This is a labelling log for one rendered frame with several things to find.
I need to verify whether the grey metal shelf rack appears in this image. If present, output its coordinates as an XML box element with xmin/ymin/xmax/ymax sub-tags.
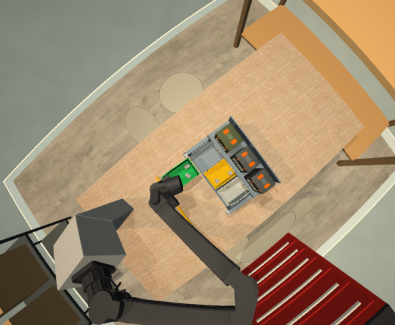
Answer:
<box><xmin>183</xmin><ymin>116</ymin><xmax>281</xmax><ymax>216</ymax></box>

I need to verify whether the dark green case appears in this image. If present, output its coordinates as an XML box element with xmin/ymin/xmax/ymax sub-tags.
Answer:
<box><xmin>214</xmin><ymin>123</ymin><xmax>244</xmax><ymax>153</ymax></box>

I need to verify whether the yellow open bin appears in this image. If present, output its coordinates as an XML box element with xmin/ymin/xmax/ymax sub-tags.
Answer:
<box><xmin>204</xmin><ymin>159</ymin><xmax>236</xmax><ymax>189</ymax></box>

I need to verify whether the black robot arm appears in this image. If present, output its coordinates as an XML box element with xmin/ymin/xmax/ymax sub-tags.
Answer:
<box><xmin>71</xmin><ymin>175</ymin><xmax>259</xmax><ymax>325</ymax></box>

